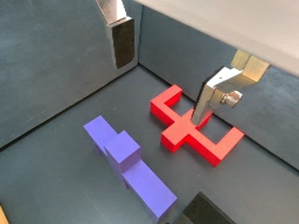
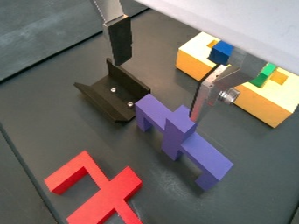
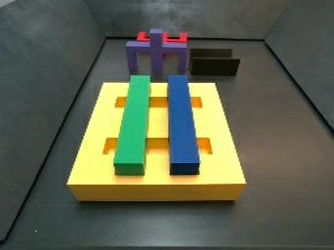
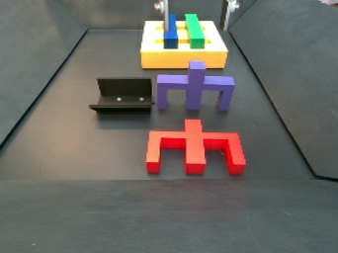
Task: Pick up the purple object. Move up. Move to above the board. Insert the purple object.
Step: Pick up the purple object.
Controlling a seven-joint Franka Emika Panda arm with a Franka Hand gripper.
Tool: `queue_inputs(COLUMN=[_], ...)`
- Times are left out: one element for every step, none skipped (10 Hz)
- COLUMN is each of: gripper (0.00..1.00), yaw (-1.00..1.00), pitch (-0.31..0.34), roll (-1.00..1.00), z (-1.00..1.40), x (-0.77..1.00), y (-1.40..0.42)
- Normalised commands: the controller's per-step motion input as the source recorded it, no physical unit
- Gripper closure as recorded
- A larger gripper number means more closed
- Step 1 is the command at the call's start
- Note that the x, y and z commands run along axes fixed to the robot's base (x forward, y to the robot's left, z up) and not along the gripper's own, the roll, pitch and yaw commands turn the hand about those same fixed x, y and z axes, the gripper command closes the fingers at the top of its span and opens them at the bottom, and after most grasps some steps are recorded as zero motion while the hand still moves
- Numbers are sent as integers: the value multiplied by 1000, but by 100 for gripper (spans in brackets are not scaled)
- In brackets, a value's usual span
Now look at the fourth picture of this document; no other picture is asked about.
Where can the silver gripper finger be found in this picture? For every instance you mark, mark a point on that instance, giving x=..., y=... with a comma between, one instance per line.
x=231, y=7
x=162, y=6

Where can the purple three-legged block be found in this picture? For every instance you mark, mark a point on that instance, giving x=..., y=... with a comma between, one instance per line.
x=194, y=83

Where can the yellow slotted base board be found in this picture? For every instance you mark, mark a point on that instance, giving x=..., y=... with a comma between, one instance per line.
x=158, y=57

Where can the blue rectangular bar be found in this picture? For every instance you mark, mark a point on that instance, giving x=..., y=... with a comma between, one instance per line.
x=171, y=34

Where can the green rectangular bar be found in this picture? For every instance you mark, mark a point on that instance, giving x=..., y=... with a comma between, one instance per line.
x=194, y=31

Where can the red three-legged block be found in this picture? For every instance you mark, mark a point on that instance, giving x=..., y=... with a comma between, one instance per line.
x=195, y=141

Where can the black angle bracket holder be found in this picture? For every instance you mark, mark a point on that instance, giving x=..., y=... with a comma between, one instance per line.
x=124, y=94

